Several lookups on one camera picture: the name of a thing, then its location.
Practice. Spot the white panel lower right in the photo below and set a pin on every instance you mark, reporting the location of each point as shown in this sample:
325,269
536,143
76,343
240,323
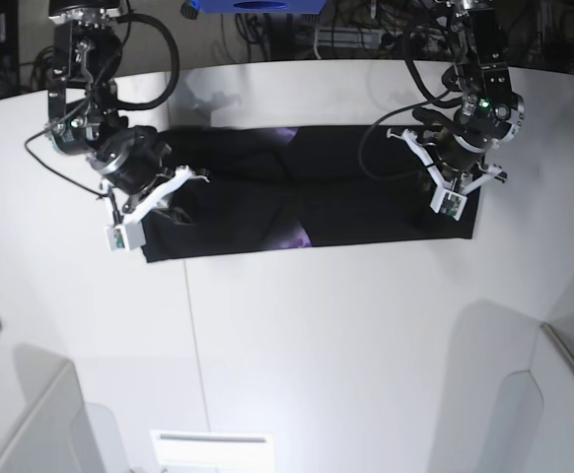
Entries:
532,424

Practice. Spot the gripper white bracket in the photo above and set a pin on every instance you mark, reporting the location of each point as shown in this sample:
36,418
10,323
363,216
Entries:
140,175
456,152

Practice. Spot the black T-shirt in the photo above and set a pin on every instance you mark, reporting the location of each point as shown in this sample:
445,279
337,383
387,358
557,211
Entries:
290,187

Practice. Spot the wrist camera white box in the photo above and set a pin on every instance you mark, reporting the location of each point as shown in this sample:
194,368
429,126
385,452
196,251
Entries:
448,203
125,236

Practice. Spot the blue plastic box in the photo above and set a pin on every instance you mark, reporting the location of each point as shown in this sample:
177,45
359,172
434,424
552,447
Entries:
258,6

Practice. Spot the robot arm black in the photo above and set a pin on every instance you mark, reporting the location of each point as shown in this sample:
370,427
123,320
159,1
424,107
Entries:
86,117
478,109

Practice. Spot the white tray bottom centre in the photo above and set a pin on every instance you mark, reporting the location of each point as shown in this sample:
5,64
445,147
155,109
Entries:
241,452

